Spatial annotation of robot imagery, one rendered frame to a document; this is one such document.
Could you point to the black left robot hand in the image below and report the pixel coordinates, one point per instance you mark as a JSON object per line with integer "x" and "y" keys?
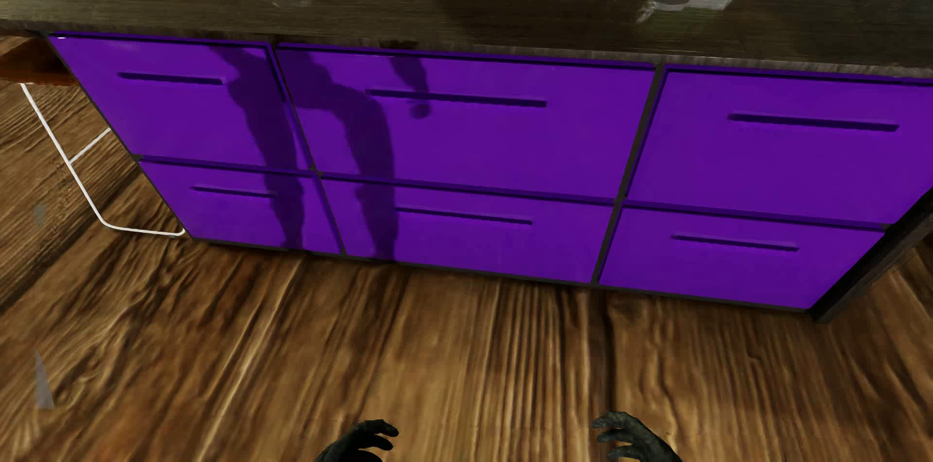
{"x": 361, "y": 441}

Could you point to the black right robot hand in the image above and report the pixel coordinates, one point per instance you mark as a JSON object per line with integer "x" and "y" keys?
{"x": 630, "y": 439}

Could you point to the purple drawer cabinet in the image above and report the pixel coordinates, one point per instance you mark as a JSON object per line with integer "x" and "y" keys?
{"x": 466, "y": 163}

